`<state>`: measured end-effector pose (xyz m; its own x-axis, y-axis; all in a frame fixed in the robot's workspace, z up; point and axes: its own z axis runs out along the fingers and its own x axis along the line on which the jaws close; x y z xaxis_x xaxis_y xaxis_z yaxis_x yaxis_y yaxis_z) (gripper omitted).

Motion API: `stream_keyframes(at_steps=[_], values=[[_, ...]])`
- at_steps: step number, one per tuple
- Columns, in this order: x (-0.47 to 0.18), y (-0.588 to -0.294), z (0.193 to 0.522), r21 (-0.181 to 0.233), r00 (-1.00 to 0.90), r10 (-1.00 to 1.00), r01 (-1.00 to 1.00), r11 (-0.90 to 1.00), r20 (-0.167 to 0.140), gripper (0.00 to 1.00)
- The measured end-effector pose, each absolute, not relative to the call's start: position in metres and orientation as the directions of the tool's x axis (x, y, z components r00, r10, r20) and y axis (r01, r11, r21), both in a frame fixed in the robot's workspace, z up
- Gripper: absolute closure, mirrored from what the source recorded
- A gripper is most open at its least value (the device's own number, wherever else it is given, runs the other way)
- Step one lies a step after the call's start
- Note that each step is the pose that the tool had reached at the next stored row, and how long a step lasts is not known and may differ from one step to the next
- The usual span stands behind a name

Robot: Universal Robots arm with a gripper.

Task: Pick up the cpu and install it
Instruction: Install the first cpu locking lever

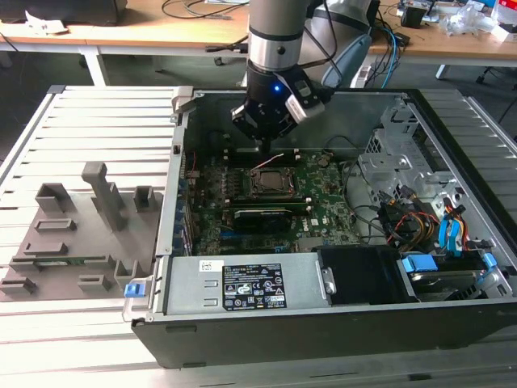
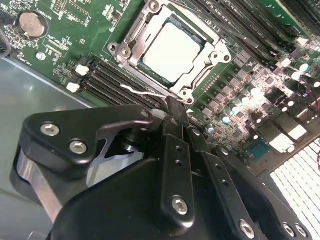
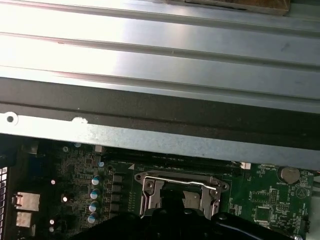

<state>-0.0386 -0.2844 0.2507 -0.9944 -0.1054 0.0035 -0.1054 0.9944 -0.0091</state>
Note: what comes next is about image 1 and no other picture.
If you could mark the green motherboard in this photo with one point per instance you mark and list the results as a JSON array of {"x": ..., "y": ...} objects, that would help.
[{"x": 323, "y": 210}]

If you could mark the black PC case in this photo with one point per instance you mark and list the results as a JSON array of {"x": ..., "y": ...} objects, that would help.
[{"x": 282, "y": 343}]

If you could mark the grey parts rack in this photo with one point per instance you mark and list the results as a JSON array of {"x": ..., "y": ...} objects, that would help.
[{"x": 81, "y": 246}]

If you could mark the silver CPU chip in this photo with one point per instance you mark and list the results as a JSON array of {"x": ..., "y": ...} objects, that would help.
[{"x": 271, "y": 182}]

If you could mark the metal drive cage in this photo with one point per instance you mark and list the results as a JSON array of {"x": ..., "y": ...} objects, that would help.
[{"x": 387, "y": 161}]

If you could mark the silver coin battery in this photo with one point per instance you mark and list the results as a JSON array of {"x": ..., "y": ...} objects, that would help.
[{"x": 322, "y": 161}]

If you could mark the CPU socket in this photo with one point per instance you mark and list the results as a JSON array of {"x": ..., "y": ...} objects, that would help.
[{"x": 268, "y": 196}]

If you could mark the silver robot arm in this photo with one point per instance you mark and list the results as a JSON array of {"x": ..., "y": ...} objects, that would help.
[{"x": 274, "y": 24}]

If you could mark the white red cardboard box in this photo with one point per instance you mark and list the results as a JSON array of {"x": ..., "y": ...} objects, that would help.
[{"x": 507, "y": 16}]

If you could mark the grey power supply unit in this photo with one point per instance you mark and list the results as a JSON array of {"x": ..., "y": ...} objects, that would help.
[{"x": 190, "y": 291}]

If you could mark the black tower box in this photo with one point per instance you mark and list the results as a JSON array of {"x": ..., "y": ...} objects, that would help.
[{"x": 375, "y": 12}]

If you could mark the black desktop device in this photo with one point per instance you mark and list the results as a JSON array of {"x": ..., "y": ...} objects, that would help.
[{"x": 60, "y": 10}]

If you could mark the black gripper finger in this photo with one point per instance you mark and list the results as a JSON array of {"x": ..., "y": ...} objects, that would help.
[
  {"x": 247, "y": 119},
  {"x": 282, "y": 129}
]

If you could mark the blue case latch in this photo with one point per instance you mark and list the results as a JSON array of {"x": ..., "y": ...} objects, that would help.
[{"x": 134, "y": 291}]

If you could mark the blue expansion slot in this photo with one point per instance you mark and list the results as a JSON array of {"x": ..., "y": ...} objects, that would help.
[{"x": 230, "y": 235}]

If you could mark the crumpled white paper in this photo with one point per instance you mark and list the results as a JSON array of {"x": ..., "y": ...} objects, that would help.
[{"x": 44, "y": 24}]

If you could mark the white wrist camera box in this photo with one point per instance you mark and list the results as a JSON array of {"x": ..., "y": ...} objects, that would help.
[{"x": 305, "y": 107}]

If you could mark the light wooden desk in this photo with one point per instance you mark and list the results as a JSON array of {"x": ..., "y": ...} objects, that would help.
[
  {"x": 141, "y": 38},
  {"x": 444, "y": 50}
]

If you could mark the thin metal locking lever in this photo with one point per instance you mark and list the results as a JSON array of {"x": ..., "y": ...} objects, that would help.
[{"x": 268, "y": 161}]

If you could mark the black graphics card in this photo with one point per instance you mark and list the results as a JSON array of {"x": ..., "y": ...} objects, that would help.
[{"x": 262, "y": 221}]

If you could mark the green RAM stick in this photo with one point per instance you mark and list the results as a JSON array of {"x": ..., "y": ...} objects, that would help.
[
  {"x": 60, "y": 263},
  {"x": 274, "y": 206}
]

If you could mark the white power strip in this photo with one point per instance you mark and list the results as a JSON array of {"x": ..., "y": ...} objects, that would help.
[{"x": 362, "y": 77}]

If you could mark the hard disk blue carrier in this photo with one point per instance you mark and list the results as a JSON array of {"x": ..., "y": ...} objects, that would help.
[{"x": 420, "y": 266}]

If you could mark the silver chipset heatsink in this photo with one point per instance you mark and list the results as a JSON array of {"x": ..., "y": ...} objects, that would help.
[{"x": 311, "y": 243}]

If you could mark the clear plastic bags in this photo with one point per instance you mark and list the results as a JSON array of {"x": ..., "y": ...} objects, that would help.
[{"x": 464, "y": 20}]

